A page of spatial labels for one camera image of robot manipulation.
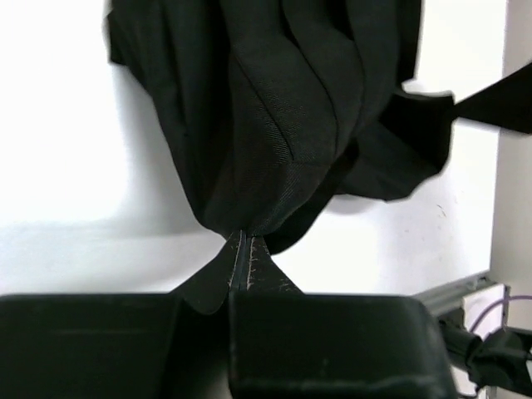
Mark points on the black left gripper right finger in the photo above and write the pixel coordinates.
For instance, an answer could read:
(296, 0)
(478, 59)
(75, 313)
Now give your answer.
(288, 344)

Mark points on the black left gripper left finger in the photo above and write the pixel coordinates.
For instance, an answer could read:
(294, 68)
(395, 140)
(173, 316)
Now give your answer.
(102, 345)

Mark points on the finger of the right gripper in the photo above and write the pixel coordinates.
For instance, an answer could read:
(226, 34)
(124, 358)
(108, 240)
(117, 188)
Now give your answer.
(506, 103)

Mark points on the black pleated skirt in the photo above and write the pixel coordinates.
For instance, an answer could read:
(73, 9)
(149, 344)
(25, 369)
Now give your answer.
(270, 108)

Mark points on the front aluminium rail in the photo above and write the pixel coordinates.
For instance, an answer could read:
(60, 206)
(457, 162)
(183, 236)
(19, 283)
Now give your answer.
(448, 297)

